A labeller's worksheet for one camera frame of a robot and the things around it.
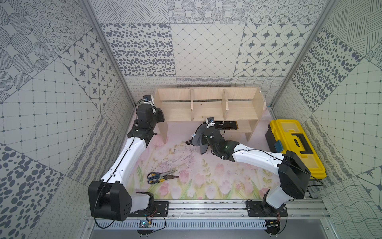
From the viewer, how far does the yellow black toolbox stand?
0.74 metres

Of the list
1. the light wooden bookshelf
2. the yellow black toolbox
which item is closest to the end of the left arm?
the light wooden bookshelf

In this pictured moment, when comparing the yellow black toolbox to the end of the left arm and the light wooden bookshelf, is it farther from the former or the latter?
the end of the left arm
